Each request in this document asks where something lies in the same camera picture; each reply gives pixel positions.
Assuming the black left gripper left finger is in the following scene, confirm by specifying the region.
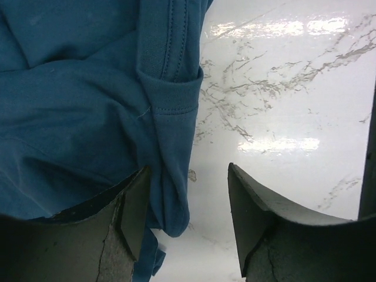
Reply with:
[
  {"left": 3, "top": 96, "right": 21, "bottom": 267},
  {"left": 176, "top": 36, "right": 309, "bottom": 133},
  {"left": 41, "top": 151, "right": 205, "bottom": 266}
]
[{"left": 1, "top": 167, "right": 151, "bottom": 282}]

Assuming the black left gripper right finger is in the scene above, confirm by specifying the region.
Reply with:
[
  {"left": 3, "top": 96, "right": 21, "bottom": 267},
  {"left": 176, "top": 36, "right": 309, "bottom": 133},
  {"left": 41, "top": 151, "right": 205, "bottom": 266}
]
[{"left": 228, "top": 164, "right": 375, "bottom": 281}]

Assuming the dark blue t-shirt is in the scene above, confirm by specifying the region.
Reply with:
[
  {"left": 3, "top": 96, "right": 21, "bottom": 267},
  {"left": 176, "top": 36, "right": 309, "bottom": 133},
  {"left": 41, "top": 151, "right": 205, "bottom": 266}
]
[{"left": 1, "top": 1, "right": 211, "bottom": 281}]

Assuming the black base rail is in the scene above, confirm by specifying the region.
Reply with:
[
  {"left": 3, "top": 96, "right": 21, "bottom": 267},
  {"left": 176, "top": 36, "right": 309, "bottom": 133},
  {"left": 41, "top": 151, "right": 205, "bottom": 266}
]
[{"left": 358, "top": 90, "right": 375, "bottom": 220}]

